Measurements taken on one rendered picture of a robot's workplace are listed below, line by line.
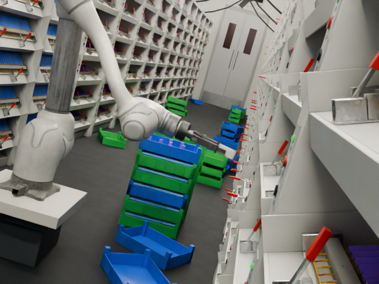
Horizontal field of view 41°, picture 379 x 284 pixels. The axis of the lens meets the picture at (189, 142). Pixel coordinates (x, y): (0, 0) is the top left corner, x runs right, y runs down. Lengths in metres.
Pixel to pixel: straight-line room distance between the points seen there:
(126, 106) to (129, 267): 0.72
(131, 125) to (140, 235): 0.91
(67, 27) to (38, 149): 0.50
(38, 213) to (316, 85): 1.34
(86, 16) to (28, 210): 0.72
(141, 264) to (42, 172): 0.59
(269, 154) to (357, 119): 0.88
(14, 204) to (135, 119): 0.52
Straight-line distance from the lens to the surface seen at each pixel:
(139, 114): 1.73
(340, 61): 0.66
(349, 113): 0.49
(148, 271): 2.16
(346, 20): 0.66
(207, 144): 1.87
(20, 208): 1.86
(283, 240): 0.68
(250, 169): 2.08
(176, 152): 2.47
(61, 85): 2.10
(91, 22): 1.92
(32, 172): 1.95
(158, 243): 2.47
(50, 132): 1.93
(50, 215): 1.83
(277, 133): 1.36
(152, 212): 2.55
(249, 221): 1.40
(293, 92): 1.16
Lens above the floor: 0.90
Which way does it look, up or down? 9 degrees down
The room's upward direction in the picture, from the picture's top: 16 degrees clockwise
